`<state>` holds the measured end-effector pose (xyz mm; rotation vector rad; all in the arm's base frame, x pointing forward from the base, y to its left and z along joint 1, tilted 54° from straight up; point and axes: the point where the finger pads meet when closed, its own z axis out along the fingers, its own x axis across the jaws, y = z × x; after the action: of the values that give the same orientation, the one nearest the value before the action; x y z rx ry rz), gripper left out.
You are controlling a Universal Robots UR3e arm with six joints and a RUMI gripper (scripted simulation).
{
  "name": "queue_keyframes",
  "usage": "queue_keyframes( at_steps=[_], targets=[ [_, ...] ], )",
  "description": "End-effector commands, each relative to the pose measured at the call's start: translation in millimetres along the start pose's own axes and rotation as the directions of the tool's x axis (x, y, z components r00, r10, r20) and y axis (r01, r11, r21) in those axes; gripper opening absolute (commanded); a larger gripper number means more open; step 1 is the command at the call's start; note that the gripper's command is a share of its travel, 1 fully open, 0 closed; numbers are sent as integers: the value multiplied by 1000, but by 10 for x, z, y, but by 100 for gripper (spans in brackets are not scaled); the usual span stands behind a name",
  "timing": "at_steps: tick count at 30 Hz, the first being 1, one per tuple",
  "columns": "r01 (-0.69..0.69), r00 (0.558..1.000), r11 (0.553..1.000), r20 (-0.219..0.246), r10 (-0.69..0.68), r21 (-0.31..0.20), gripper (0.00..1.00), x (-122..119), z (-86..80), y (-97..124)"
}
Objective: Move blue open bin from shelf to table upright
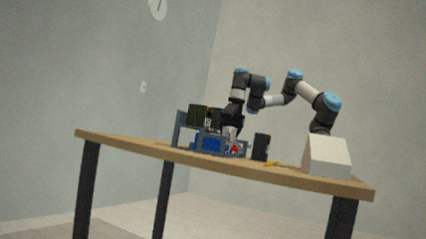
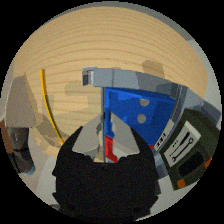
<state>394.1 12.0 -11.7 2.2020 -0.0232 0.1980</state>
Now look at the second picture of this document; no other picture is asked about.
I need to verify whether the red open bin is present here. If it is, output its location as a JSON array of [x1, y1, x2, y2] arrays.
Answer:
[[105, 135, 154, 162]]

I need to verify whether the grey round disc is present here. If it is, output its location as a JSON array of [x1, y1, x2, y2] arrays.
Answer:
[[139, 98, 150, 107], [137, 114, 146, 123]]

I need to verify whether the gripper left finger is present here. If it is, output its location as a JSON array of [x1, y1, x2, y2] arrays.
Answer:
[[52, 112, 105, 177]]

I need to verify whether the yellow narrow bar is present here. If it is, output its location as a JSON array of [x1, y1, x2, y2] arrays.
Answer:
[[40, 69, 64, 144]]

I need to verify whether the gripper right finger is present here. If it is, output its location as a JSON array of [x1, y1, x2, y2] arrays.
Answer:
[[110, 112, 160, 180]]

